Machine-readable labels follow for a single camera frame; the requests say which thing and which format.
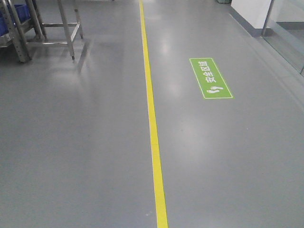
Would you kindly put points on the steel table legs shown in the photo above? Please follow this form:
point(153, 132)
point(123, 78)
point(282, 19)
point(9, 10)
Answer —
point(71, 30)

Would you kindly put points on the steel shelving rack with bins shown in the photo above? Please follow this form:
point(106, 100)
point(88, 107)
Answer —
point(17, 29)

